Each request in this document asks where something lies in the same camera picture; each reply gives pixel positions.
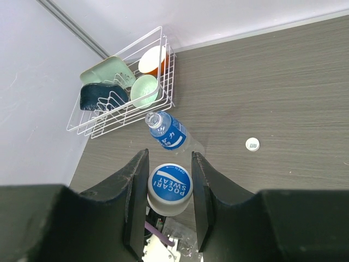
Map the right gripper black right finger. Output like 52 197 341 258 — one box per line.
191 153 348 261

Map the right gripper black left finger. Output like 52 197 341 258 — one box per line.
1 150 149 261

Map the blue pocari sweat cap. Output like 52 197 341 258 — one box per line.
147 163 193 217

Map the plain white bottle cap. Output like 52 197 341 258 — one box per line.
245 137 260 152

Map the blue labelled plastic bottle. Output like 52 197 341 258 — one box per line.
145 111 205 159

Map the dark blue plate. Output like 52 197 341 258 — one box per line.
80 82 129 111

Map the mint green plate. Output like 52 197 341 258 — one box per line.
80 56 136 89

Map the mint green bowl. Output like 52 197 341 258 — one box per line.
130 75 161 109

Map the orange white bowl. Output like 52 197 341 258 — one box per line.
138 46 169 76

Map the white wire dish rack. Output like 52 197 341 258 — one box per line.
66 26 176 139

